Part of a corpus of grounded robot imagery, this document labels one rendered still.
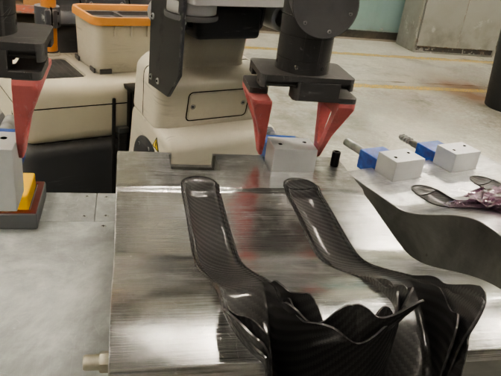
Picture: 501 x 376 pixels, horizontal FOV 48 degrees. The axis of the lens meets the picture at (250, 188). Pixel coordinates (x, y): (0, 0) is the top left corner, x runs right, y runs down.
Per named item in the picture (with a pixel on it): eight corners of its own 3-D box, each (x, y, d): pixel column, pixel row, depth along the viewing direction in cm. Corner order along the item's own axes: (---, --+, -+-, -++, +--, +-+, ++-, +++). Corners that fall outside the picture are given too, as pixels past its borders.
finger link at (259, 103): (308, 166, 61) (323, 83, 57) (244, 165, 60) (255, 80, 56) (293, 142, 67) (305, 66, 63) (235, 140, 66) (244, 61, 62)
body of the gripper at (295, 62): (353, 97, 59) (367, 25, 55) (259, 92, 56) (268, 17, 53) (333, 79, 64) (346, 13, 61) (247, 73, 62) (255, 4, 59)
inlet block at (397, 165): (329, 160, 83) (335, 125, 80) (355, 156, 85) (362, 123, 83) (387, 200, 73) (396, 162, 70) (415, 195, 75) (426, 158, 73)
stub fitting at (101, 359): (111, 362, 41) (83, 364, 41) (111, 346, 41) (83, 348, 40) (111, 376, 40) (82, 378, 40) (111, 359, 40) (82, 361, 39)
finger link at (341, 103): (344, 167, 62) (361, 86, 58) (282, 165, 61) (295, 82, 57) (325, 143, 68) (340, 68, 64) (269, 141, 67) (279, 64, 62)
